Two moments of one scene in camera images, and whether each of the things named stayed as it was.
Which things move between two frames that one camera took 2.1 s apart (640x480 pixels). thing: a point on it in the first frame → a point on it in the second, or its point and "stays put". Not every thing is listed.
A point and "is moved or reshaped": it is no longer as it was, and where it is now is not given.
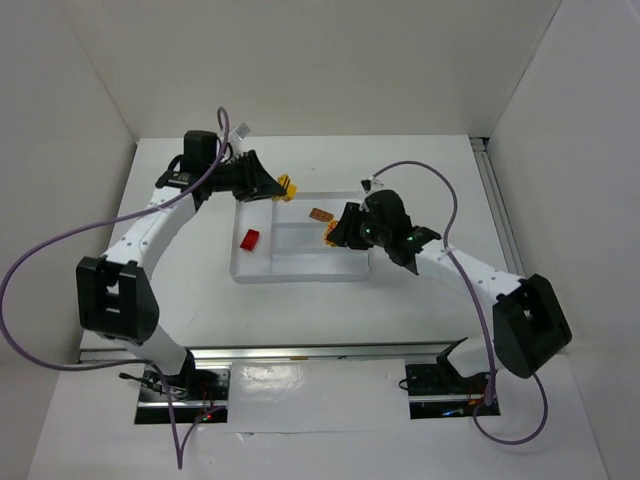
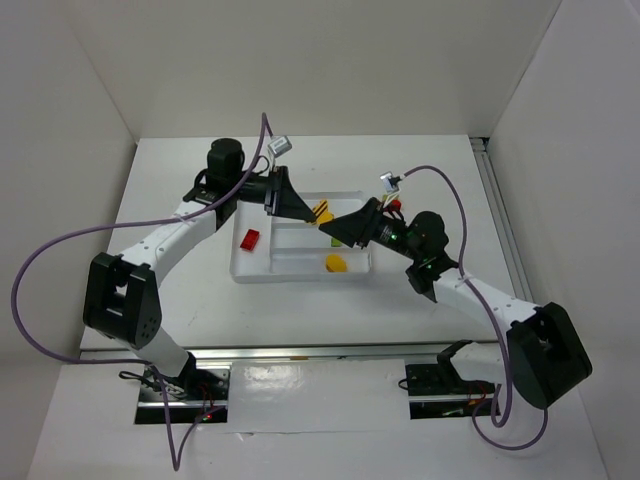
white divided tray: x=291 y=247 stays put
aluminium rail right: x=480 y=147 stays put
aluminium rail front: x=400 y=350 stays put
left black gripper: x=251 y=176 → x=273 y=191
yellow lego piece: x=291 y=189 is moved or reshaped
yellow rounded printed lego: x=332 y=224 → x=335 y=263
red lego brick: x=249 y=240 stays put
